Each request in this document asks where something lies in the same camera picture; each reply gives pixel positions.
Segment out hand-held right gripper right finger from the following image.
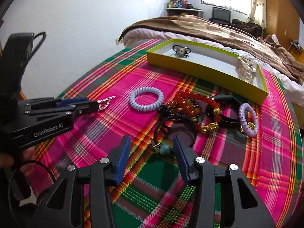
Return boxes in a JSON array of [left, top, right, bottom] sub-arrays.
[[173, 135, 277, 228]]

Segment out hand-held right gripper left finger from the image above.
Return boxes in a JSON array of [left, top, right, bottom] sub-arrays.
[[36, 135, 132, 228]]

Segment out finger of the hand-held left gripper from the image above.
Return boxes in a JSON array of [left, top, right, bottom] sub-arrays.
[[18, 97, 89, 108], [24, 100, 100, 124]]

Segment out black hair tie turquoise bead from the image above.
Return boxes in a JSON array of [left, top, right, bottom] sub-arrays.
[[152, 113, 198, 156]]

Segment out pale blue spiral hair tie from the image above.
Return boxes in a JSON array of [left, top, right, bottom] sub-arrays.
[[129, 88, 165, 112]]

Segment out orange bead bracelet gold charms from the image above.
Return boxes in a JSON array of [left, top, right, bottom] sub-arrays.
[[175, 90, 222, 134]]

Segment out purple spiral hair tie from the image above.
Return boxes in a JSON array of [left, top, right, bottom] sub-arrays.
[[238, 103, 260, 137]]

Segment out black bangle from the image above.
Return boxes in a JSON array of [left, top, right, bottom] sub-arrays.
[[207, 95, 240, 127]]

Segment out yellow-green shallow box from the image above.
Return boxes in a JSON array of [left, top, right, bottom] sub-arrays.
[[146, 38, 269, 105]]

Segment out black hair tie watch charm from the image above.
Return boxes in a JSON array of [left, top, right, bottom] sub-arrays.
[[171, 45, 192, 58]]

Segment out clear hair claw clip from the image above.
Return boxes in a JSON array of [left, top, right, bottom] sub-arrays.
[[236, 56, 258, 82]]

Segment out person's left hand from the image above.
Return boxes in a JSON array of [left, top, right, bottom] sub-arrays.
[[0, 145, 38, 180]]

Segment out pink green plaid cloth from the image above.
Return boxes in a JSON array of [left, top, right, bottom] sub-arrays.
[[21, 39, 300, 228]]

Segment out bed with brown blanket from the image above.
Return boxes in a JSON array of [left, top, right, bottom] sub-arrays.
[[123, 27, 304, 105]]

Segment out group of bottles on desk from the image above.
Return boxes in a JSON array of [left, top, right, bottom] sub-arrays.
[[167, 0, 194, 9]]

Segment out black office chair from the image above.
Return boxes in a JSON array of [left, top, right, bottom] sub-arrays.
[[209, 7, 232, 25]]

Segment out patterned curtain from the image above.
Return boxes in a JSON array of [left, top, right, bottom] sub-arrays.
[[245, 0, 268, 29]]

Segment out wooden wardrobe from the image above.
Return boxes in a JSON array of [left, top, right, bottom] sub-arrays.
[[264, 0, 302, 43]]

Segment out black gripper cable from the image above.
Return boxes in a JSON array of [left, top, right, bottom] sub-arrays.
[[8, 160, 57, 209], [33, 32, 47, 55]]

